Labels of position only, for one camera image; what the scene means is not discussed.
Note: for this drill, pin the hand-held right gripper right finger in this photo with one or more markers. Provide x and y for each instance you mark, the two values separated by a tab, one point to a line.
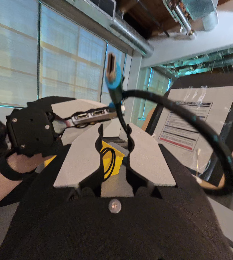
148	160

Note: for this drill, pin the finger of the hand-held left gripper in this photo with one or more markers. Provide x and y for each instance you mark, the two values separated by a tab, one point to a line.
71	107
67	135

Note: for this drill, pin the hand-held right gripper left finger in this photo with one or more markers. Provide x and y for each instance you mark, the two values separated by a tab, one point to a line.
77	162

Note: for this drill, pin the silver hdmi adapter hub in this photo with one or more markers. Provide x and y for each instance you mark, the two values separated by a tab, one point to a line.
96	114

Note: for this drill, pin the yellow plastic bin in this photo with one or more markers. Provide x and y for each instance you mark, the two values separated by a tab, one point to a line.
118	160

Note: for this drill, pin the person's left hand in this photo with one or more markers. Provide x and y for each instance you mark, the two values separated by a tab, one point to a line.
23	163

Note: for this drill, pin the printed instruction sheet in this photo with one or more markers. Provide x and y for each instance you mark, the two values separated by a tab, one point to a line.
181	134

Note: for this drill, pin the black wristband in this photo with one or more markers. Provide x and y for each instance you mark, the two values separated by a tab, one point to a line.
13	176

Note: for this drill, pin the large window with blinds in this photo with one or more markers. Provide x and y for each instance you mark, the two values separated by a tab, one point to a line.
13	61

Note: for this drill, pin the narrow window with blinds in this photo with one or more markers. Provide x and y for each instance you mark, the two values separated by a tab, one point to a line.
157	87

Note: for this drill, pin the wood framed display stand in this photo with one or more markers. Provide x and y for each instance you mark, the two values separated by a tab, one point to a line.
219	101

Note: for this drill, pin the ceiling vent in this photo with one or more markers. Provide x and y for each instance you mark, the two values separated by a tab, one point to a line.
104	5

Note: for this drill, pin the metal ceiling pipes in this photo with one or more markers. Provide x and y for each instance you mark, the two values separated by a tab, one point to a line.
181	16

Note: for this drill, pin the silver air duct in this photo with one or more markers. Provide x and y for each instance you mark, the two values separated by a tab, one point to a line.
132	38

